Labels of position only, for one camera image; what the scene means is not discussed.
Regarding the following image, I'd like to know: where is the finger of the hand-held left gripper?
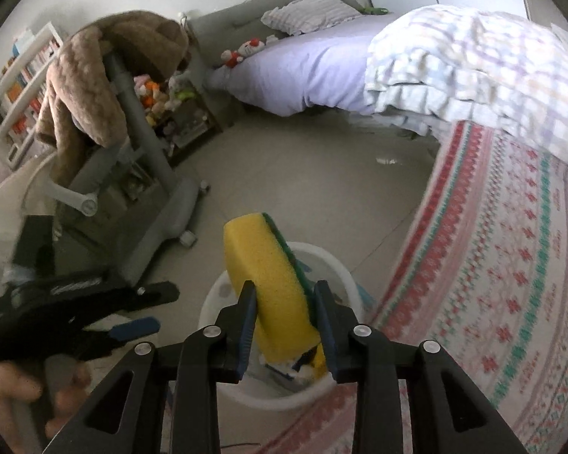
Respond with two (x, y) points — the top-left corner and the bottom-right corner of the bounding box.
(99, 281), (179, 313)
(83, 317), (162, 351)

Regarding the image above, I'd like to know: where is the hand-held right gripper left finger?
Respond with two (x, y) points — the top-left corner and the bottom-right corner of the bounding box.
(42, 280), (259, 454)

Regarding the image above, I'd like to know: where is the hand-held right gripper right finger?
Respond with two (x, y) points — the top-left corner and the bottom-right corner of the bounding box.
(312, 280), (531, 454)

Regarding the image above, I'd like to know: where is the white plastic bin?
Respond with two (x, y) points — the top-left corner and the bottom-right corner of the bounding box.
(199, 241), (375, 412)

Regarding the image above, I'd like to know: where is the yellow green sponge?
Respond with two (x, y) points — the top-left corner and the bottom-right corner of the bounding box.
(222, 213), (325, 365)

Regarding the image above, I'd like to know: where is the person's left hand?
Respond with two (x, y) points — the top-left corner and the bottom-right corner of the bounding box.
(0, 359), (93, 440)

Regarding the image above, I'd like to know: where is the grey wheeled chair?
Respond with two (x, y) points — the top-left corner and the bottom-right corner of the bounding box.
(21, 52), (204, 289)

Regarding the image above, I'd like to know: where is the dark nightstand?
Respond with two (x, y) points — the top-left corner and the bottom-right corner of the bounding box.
(158, 104), (223, 166)

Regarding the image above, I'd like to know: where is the patterned striped blanket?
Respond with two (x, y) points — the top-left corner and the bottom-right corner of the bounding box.
(260, 120), (568, 454)

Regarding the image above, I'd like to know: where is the pile of plush toys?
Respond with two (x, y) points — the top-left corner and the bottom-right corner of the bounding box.
(133, 71), (192, 114)

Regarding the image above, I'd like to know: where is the white bookshelf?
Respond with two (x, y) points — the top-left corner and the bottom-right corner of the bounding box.
(0, 21), (64, 171)

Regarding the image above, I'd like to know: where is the brown fleece blanket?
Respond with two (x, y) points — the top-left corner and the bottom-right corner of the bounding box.
(34, 9), (190, 185)

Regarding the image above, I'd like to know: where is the red white cat plush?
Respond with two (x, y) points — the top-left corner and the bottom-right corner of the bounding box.
(220, 38), (266, 68)

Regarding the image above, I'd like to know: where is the bed with lilac sheet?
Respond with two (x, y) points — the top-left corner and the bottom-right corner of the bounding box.
(203, 12), (403, 117)

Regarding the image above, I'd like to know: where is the grey headboard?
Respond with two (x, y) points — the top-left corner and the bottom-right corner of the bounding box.
(187, 0), (365, 58)

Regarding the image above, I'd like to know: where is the checked quilt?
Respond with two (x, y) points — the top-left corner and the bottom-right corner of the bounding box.
(364, 4), (568, 171)

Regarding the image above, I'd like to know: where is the checked pillow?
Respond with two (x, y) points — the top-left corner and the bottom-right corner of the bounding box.
(260, 0), (363, 36)

